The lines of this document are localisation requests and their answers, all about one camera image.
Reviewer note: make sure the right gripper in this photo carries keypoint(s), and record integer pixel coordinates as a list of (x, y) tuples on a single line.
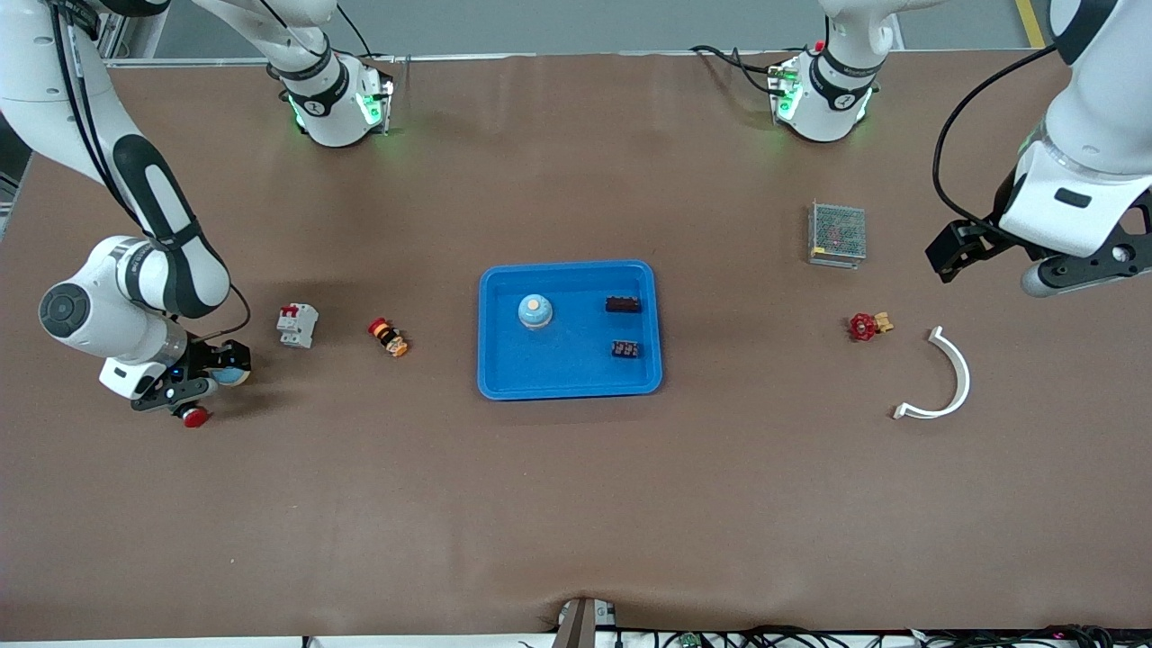
[(213, 356)]

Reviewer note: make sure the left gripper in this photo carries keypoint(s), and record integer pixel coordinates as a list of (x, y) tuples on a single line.
[(981, 238)]

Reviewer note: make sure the light blue call bell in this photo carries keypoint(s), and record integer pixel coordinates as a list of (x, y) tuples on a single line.
[(236, 376), (535, 311)]

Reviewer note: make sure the dark brown electrolytic capacitor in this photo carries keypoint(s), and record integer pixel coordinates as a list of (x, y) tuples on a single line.
[(623, 304)]

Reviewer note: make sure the black electrolytic capacitor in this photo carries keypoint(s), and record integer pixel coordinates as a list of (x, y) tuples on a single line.
[(625, 348)]

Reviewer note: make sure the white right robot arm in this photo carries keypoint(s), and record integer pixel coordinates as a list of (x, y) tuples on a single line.
[(36, 72)]

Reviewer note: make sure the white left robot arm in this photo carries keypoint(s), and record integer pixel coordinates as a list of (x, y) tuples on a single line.
[(832, 99)]

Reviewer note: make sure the blue plastic tray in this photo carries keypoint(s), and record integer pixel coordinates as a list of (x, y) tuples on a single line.
[(567, 369)]

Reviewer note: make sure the red mushroom push button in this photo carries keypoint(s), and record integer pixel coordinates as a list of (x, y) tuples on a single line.
[(194, 417)]

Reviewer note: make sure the white curved plastic piece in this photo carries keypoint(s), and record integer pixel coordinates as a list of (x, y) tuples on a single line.
[(965, 378)]

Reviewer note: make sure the metal mesh power supply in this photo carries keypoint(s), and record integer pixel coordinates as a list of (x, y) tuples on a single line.
[(837, 232)]

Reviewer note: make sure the yellow red emergency stop button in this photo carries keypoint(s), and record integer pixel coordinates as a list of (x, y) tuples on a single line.
[(389, 338)]

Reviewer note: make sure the brown table mat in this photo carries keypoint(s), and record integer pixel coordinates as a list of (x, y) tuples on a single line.
[(576, 504)]

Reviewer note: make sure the white circuit breaker red switch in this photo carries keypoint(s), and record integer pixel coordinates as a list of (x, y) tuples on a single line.
[(297, 326)]

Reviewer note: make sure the aluminium frame profile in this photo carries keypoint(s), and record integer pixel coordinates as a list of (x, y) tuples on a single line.
[(115, 40)]

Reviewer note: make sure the grey metal bracket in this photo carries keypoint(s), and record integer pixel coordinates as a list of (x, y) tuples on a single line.
[(583, 625)]

